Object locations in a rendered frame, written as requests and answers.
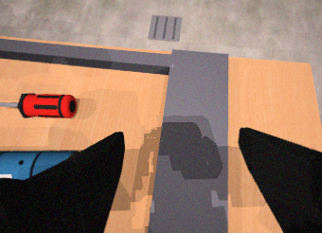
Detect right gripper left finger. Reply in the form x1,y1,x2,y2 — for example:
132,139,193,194
0,132,125,233

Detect blue electric screwdriver barrel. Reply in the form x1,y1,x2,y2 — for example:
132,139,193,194
0,151,78,180

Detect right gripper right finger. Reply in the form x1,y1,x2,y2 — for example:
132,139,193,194
238,127,322,233

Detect red screwdriver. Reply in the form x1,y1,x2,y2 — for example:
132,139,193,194
0,93,77,118

